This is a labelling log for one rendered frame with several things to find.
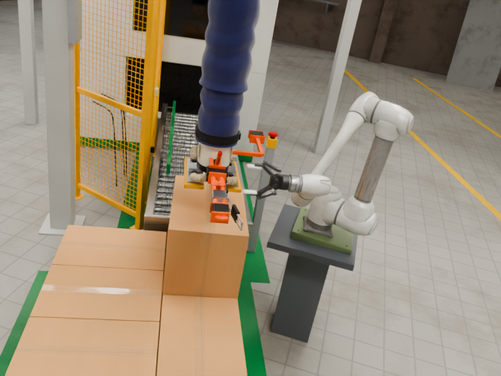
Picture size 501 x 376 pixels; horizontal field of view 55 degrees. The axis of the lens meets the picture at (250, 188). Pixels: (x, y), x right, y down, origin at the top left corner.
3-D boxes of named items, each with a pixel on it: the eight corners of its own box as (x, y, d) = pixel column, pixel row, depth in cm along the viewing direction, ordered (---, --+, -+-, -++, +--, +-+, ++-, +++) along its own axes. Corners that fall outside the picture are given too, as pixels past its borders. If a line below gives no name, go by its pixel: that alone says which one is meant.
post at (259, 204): (246, 247, 397) (267, 135, 353) (254, 248, 399) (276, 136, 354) (247, 252, 391) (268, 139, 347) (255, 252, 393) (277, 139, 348)
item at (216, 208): (209, 212, 200) (210, 201, 198) (227, 212, 201) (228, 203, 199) (209, 222, 193) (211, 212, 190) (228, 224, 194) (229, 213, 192)
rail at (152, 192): (161, 119, 516) (162, 103, 507) (166, 120, 517) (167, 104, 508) (142, 240, 313) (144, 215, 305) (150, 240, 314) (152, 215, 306)
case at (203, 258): (170, 230, 303) (175, 174, 285) (232, 236, 308) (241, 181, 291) (162, 293, 250) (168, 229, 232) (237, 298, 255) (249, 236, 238)
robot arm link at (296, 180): (300, 196, 230) (288, 195, 229) (296, 187, 238) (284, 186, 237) (303, 179, 226) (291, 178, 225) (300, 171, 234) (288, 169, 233)
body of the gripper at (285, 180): (291, 178, 226) (272, 176, 224) (288, 194, 229) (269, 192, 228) (288, 171, 232) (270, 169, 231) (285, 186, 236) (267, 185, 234)
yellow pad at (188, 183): (184, 160, 267) (185, 151, 265) (202, 161, 269) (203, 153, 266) (183, 188, 237) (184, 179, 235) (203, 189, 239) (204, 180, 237)
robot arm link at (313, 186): (303, 190, 225) (295, 199, 237) (334, 192, 228) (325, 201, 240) (303, 168, 229) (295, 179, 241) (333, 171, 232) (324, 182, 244)
